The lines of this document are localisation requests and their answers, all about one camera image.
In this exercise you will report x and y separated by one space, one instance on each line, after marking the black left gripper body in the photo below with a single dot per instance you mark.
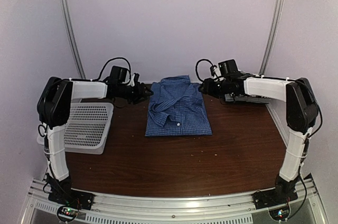
132 94

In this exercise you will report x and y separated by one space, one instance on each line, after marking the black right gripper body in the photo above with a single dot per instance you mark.
218 91

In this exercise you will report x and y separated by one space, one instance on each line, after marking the blue checked shirt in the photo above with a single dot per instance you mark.
176 108

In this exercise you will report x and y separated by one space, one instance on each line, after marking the black white plaid shirt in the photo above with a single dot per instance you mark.
247 74

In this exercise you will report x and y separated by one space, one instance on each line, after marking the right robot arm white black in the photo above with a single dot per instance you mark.
302 111

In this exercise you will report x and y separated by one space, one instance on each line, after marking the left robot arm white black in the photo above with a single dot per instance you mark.
54 107

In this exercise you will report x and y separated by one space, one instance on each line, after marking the white perforated plastic basket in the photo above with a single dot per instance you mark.
87 128

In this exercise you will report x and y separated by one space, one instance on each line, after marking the left small circuit board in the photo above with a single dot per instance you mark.
66 214

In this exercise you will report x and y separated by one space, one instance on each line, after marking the small circuit board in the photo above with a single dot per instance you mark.
66 214
279 214

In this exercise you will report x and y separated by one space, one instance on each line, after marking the right small circuit board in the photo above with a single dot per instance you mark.
279 214

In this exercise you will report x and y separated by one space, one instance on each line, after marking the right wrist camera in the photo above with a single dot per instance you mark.
223 68

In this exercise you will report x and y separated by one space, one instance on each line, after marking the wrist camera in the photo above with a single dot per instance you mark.
120 75
223 68

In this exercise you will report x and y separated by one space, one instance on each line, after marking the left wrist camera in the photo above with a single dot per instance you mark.
120 75

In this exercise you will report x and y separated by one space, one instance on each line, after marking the left aluminium frame post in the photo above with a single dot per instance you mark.
71 38

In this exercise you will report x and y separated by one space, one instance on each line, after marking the aluminium frame post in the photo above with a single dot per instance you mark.
278 8
71 38

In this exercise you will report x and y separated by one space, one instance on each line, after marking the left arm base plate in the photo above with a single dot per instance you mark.
78 199

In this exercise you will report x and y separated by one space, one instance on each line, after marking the right aluminium frame post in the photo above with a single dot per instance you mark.
278 8

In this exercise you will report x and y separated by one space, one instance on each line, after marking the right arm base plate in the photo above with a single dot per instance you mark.
271 198

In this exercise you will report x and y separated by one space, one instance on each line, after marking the front aluminium rail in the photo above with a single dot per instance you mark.
231 208

